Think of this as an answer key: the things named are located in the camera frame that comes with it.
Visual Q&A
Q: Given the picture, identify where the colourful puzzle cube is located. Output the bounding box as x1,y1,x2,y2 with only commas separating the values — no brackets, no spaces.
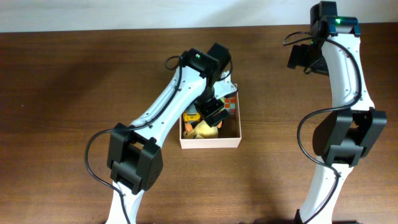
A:
221,96,236,114

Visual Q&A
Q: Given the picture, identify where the yellow and grey toy truck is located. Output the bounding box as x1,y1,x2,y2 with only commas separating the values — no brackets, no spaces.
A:
182,105,201,123

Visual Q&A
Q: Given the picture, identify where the yellow plush duck toy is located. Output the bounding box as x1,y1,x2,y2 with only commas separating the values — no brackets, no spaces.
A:
182,120,223,139

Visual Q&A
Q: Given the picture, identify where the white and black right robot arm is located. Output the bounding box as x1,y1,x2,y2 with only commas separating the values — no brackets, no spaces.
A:
287,1,387,223

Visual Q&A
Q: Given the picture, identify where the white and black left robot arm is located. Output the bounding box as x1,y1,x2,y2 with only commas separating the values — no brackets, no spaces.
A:
107,43,238,223

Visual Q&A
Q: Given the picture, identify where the pink open cardboard box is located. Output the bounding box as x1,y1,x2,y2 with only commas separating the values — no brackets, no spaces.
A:
179,93,242,149

